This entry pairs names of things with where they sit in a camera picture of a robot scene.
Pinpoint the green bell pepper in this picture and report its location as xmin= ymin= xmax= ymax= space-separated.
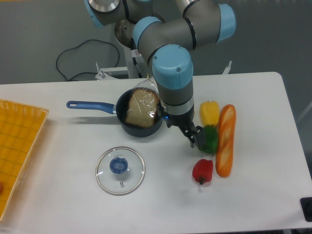
xmin=199 ymin=126 xmax=218 ymax=155

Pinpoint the black device at table edge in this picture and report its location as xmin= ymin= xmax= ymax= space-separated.
xmin=300 ymin=197 xmax=312 ymax=222

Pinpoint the red bell pepper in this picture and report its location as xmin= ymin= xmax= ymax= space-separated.
xmin=192 ymin=159 xmax=214 ymax=185

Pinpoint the bagged bread slice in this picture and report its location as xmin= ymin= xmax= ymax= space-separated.
xmin=125 ymin=79 xmax=159 ymax=128

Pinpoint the white table clamp bracket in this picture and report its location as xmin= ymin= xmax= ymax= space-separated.
xmin=222 ymin=60 xmax=232 ymax=75

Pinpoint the glass pot lid blue knob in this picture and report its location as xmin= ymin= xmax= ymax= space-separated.
xmin=95 ymin=146 xmax=146 ymax=196

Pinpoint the yellow bell pepper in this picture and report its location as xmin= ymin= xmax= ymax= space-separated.
xmin=199 ymin=101 xmax=219 ymax=126

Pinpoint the yellow woven basket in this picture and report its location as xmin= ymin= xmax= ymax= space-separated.
xmin=0 ymin=99 xmax=49 ymax=221

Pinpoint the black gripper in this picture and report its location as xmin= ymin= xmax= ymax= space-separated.
xmin=157 ymin=99 xmax=206 ymax=148

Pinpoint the orange baguette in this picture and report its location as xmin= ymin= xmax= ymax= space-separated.
xmin=215 ymin=104 xmax=236 ymax=178

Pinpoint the dark pot blue handle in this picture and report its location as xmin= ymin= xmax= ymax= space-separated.
xmin=66 ymin=88 xmax=162 ymax=137

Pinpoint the black cable on floor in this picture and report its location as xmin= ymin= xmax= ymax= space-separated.
xmin=56 ymin=39 xmax=120 ymax=81

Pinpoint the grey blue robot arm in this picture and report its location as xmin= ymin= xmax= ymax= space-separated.
xmin=85 ymin=0 xmax=236 ymax=148

